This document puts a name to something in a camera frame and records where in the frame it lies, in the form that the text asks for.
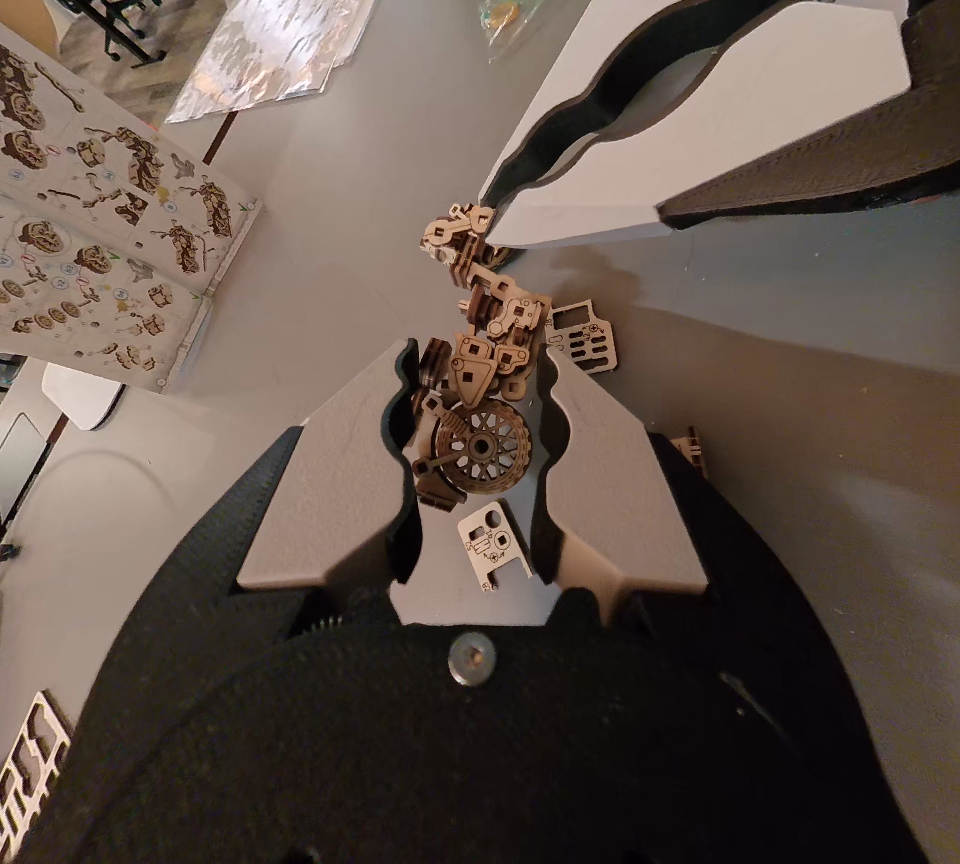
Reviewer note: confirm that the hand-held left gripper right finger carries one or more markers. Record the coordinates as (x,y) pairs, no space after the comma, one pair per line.
(630,511)

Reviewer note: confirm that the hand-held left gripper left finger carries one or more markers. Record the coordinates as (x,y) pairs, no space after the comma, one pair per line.
(315,504)

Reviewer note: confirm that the wooden motorbike body assembly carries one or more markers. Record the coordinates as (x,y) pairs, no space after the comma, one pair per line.
(480,444)

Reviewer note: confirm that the grey desk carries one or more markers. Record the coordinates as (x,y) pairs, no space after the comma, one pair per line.
(337,279)

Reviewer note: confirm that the clear bag of small parts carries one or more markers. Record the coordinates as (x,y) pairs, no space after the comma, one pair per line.
(506,12)

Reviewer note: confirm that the small flat wooden piece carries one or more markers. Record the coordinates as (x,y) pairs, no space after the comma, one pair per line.
(474,537)

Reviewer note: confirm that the small slotted wooden piece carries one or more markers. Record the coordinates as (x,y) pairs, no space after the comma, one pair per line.
(604,335)

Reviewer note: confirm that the printed assembly instruction sheet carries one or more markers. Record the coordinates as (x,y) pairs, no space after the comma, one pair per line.
(112,241)

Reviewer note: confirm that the white plastic packaging bag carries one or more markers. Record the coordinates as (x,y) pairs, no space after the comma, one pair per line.
(285,16)

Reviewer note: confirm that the wooden sheet with window cutout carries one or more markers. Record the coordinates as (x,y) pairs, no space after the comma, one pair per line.
(37,729)

